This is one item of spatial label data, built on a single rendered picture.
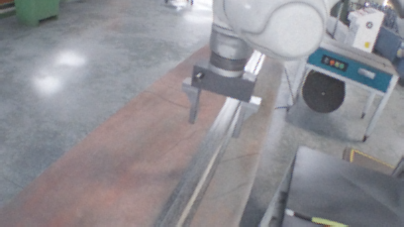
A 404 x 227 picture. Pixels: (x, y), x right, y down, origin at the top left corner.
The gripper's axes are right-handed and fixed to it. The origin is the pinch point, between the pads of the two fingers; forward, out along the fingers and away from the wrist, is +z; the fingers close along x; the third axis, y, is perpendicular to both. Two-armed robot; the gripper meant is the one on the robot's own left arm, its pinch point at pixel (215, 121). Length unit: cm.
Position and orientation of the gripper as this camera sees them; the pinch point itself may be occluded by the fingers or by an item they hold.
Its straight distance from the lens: 63.3
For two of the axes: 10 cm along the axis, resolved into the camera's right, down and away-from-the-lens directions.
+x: 9.3, 2.9, -2.2
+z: -1.5, 8.5, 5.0
